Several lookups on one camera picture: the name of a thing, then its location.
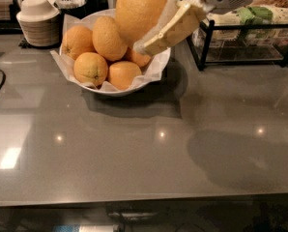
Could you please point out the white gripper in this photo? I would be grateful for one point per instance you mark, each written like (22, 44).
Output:
(179, 18)

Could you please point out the back left orange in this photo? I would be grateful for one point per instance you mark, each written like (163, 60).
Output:
(77, 40)

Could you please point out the black stirrer holder cup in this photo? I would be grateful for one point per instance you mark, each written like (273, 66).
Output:
(75, 8)

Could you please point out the black wire tea rack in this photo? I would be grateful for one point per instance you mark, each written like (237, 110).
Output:
(234, 45)

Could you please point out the stack of paper bowls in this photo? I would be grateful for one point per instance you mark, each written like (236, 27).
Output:
(40, 22)

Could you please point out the tall centre orange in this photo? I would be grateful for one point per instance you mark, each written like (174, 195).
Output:
(106, 39)

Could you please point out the large orange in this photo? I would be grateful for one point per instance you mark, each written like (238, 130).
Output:
(135, 18)

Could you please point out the front left orange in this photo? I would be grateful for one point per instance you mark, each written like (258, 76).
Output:
(90, 67)

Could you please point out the small hidden orange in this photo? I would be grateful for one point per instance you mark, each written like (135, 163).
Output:
(137, 58)

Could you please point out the green tea packets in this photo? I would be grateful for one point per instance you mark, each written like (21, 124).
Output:
(255, 15)

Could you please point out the white paper bowl liner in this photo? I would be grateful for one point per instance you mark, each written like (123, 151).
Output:
(62, 62)

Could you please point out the front centre orange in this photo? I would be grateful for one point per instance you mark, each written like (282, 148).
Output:
(121, 74)

